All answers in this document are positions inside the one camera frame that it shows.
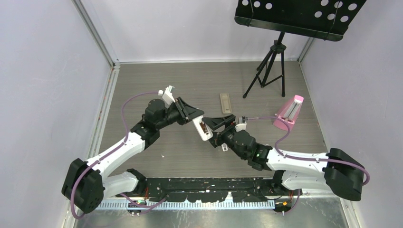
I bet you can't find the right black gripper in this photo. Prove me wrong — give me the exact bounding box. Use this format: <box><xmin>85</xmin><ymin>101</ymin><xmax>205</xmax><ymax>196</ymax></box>
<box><xmin>202</xmin><ymin>114</ymin><xmax>247</xmax><ymax>160</ymax></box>

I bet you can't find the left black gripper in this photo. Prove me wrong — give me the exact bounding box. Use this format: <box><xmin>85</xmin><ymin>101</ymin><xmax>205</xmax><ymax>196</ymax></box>
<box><xmin>156</xmin><ymin>97</ymin><xmax>203</xmax><ymax>130</ymax></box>

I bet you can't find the white remote face down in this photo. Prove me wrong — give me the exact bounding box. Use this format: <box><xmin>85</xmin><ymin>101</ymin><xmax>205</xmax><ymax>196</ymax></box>
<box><xmin>192</xmin><ymin>115</ymin><xmax>213</xmax><ymax>141</ymax></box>

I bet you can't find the white remote with buttons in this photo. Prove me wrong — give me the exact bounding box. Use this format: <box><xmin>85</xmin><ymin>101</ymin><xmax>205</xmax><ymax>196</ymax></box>
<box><xmin>220</xmin><ymin>93</ymin><xmax>232</xmax><ymax>114</ymax></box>

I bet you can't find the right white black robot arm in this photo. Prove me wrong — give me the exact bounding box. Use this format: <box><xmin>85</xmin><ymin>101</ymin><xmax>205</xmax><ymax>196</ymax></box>
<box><xmin>202</xmin><ymin>115</ymin><xmax>369</xmax><ymax>201</ymax></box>

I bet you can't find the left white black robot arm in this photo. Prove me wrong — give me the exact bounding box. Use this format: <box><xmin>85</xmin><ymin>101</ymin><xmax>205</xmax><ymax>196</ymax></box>
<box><xmin>61</xmin><ymin>97</ymin><xmax>213</xmax><ymax>214</ymax></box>

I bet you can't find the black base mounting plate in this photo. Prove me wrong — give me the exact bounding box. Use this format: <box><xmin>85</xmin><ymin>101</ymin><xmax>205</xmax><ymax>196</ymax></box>
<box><xmin>124</xmin><ymin>177</ymin><xmax>302</xmax><ymax>203</ymax></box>

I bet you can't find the pink box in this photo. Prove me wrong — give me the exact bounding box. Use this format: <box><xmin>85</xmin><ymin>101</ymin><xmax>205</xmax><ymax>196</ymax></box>
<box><xmin>273</xmin><ymin>95</ymin><xmax>304</xmax><ymax>131</ymax></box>

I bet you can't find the black music stand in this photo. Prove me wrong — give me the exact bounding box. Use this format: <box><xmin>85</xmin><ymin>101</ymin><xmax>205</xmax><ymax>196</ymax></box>
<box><xmin>234</xmin><ymin>0</ymin><xmax>366</xmax><ymax>98</ymax></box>

